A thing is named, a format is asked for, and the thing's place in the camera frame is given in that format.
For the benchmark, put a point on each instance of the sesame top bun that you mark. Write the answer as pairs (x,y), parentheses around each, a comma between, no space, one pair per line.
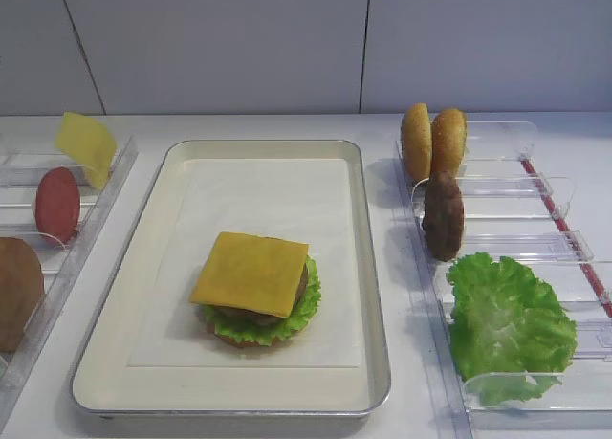
(416,142)

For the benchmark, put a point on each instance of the sesame bun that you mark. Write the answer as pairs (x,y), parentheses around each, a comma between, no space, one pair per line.
(416,142)
(448,135)

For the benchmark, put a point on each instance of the yellow cheese slice on burger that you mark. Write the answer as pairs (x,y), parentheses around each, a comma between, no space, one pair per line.
(251,272)

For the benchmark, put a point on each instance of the green lettuce in burger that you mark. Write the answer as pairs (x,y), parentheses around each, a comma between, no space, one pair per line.
(298,319)

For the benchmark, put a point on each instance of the brown meat patty in rack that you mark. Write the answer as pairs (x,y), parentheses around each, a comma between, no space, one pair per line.
(443,223)

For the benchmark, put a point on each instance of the yellow cheese slice in rack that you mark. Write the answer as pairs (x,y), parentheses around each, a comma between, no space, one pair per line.
(90,144)

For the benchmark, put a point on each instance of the green lettuce leaf in rack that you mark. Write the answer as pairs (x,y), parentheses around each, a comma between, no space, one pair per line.
(509,337)

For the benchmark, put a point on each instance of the red tomato slice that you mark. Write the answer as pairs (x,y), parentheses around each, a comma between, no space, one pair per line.
(57,205)

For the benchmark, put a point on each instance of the white parchment paper sheet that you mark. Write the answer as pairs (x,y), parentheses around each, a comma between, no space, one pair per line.
(302,200)

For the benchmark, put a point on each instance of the brown patty in burger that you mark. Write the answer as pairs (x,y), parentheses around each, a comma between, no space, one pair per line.
(264,319)

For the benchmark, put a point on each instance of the bottom bun in burger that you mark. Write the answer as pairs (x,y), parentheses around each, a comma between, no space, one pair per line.
(243,334)

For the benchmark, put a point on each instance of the sesame bun in rack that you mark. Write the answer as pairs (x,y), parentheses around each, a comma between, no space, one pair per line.
(448,135)

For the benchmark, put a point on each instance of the right clear acrylic rack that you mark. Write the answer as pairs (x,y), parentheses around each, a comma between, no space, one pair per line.
(516,209)

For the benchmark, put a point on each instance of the clear acrylic rack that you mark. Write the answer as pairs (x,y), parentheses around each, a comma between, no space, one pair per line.
(516,209)
(21,171)

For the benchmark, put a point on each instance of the metal baking tray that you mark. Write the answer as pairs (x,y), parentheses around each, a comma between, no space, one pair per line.
(107,383)

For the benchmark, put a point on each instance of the left clear acrylic rack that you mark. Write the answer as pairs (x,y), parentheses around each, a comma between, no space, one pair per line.
(21,171)

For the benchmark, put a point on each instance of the brown bun in left rack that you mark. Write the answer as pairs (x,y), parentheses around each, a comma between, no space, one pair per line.
(22,286)

